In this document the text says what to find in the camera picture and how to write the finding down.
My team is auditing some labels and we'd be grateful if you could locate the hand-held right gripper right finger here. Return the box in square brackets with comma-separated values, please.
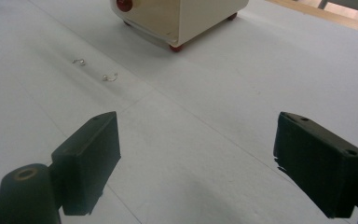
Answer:
[272, 111, 358, 219]

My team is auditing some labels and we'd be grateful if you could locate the cream jewelry box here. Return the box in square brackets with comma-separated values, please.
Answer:
[110, 0, 250, 53]

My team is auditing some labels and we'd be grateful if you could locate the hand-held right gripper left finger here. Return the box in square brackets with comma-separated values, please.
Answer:
[50, 111, 122, 217]

